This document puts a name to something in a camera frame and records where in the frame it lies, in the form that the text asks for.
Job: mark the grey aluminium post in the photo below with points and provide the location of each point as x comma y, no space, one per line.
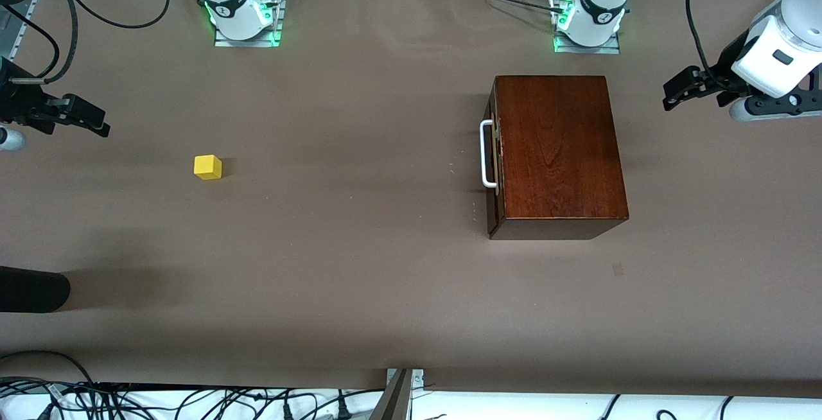
393,401

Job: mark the yellow block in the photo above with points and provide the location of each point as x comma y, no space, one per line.
207,166

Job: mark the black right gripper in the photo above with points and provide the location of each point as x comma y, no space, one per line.
14,100

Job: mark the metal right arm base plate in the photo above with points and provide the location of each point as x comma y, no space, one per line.
247,42

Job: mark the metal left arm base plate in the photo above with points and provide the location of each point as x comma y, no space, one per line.
603,49

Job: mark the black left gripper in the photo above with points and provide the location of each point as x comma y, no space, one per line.
726,68

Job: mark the black ribbed cylinder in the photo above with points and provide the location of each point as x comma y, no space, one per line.
32,289

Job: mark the dark brown wooden cabinet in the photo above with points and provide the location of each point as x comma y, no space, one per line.
565,157

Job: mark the brown paper table cover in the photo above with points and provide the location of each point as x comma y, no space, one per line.
321,246

